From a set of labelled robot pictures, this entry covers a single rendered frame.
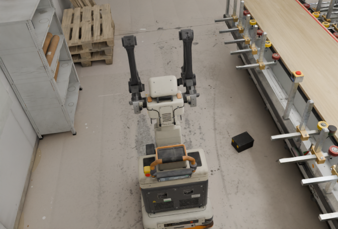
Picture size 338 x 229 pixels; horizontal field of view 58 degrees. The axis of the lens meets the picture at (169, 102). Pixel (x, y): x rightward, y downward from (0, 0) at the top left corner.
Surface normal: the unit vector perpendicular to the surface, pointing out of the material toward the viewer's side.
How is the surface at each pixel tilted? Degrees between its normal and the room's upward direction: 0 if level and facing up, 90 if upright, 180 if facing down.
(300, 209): 0
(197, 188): 90
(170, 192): 90
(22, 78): 90
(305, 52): 0
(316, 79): 0
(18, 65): 90
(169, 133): 82
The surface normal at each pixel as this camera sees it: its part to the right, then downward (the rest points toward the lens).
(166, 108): 0.10, 0.56
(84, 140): -0.06, -0.73
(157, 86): 0.04, 0.00
